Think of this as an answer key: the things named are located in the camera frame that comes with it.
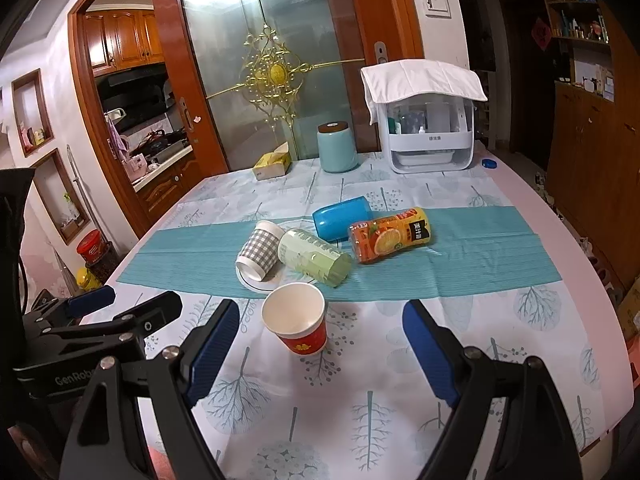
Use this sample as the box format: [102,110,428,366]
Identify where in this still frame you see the yellow tissue box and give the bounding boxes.
[252,142,293,181]

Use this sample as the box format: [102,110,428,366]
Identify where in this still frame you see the light green cup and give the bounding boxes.
[276,228,353,289]

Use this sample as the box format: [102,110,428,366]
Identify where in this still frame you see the frosted glass sliding door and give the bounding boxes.
[175,0,382,171]

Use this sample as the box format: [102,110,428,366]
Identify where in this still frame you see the white saucer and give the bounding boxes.
[235,262,289,294]

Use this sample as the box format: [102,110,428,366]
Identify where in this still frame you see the teal table runner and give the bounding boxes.
[116,205,562,303]

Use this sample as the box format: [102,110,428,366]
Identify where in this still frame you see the wooden door frame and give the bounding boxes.
[67,0,231,238]

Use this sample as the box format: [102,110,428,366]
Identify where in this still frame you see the wooden kitchen wall cabinets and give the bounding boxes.
[82,7,166,78]

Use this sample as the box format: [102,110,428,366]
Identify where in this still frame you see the red diamond wall decoration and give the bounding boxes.
[531,16,552,53]

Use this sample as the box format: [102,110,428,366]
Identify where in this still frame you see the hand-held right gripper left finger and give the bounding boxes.
[59,299,241,480]

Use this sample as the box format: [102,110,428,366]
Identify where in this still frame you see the tree print tablecloth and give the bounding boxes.
[80,137,613,480]

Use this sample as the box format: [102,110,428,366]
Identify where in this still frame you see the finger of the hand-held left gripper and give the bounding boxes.
[22,284,117,331]
[42,291,184,343]

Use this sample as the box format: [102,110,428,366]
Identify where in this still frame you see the red paper cup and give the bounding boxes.
[261,282,328,357]

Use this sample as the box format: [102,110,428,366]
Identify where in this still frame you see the orange juice bottle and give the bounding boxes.
[348,207,435,264]

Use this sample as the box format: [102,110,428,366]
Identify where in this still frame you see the blue plastic cup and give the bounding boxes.
[312,196,373,242]

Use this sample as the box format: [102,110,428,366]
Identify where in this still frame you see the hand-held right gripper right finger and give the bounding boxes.
[401,299,574,480]

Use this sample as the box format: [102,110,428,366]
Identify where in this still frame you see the pink hanging cloth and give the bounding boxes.
[106,119,131,161]

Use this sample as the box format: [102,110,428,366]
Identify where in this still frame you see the white countertop cup cabinet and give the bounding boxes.
[372,95,476,175]

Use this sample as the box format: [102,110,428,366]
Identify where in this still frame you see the grey checked cup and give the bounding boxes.
[236,220,285,282]

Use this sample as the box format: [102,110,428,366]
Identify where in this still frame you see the red lidded container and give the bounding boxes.
[76,229,104,263]

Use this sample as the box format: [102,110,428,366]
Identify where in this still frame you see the teal canister with brown lid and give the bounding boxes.
[317,121,360,174]

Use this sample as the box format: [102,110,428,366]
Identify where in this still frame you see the wooden shelf cabinet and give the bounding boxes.
[537,0,640,291]

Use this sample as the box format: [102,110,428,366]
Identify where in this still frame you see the wooden kitchen base cabinet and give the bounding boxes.
[134,152,202,227]

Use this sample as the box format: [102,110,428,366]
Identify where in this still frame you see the white cloth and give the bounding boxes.
[360,59,489,126]

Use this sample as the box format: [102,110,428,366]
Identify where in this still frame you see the yellow container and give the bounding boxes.
[75,267,104,291]

